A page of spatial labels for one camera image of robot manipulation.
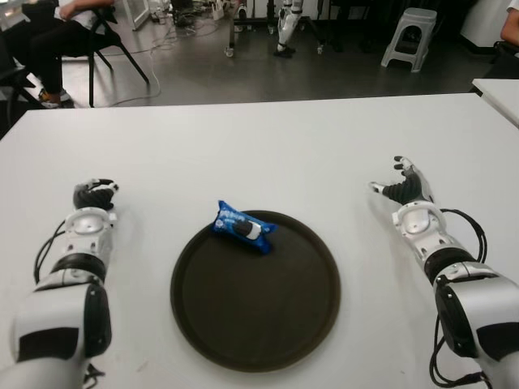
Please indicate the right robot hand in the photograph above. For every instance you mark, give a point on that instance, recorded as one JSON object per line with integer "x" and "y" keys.
{"x": 409, "y": 186}

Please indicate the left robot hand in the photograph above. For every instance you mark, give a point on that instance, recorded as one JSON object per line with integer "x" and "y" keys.
{"x": 93, "y": 196}

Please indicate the blue Oreo cookie packet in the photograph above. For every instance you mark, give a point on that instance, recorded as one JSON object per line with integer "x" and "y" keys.
{"x": 231, "y": 219}

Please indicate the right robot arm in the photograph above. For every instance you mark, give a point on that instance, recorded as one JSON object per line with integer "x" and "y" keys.
{"x": 466, "y": 300}

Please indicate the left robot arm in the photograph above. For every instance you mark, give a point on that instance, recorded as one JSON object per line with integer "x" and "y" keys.
{"x": 52, "y": 316}

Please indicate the white side table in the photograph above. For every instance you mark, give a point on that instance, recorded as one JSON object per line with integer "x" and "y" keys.
{"x": 503, "y": 93}

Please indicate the black office chair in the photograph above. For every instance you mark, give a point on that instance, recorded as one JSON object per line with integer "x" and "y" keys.
{"x": 503, "y": 61}

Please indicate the black folding chair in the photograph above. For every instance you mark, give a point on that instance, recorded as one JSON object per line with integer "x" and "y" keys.
{"x": 107, "y": 38}

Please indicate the seated person black trousers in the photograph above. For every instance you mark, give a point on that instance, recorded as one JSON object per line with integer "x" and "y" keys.
{"x": 44, "y": 44}

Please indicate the grey plastic stool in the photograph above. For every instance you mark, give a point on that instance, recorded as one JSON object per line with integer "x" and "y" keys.
{"x": 417, "y": 16}

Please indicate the person in white shirt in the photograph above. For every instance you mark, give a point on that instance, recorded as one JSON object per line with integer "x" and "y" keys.
{"x": 511, "y": 26}

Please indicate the round dark brown tray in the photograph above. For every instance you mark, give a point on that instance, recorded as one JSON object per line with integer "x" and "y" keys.
{"x": 255, "y": 308}

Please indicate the white humanoid robot leg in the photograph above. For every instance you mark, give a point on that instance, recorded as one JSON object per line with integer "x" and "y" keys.
{"x": 286, "y": 26}

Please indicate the black chair frame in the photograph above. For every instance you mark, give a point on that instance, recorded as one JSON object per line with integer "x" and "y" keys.
{"x": 18, "y": 77}

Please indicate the white leaning frame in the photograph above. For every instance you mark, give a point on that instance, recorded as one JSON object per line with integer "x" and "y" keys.
{"x": 142, "y": 20}

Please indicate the black wheeled frame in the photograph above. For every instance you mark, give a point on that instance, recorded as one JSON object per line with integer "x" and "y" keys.
{"x": 232, "y": 36}

